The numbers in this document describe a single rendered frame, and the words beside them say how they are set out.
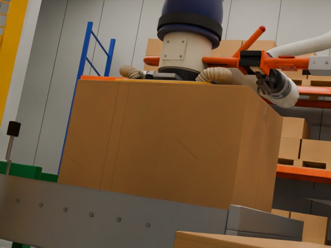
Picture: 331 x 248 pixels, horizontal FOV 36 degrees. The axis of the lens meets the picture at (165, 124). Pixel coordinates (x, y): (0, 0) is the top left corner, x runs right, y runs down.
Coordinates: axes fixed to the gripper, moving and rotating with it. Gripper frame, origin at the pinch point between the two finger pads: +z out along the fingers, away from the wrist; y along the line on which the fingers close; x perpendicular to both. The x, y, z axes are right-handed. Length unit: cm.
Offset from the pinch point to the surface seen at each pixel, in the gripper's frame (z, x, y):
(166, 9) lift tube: 8.9, 32.1, -15.8
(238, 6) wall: -823, 354, -413
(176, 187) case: 18.5, 12.3, 44.1
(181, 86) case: 18.8, 16.2, 14.3
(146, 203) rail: 33, 13, 50
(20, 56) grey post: -161, 270, -58
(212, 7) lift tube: 5.4, 16.7, -17.4
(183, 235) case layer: 77, -20, 55
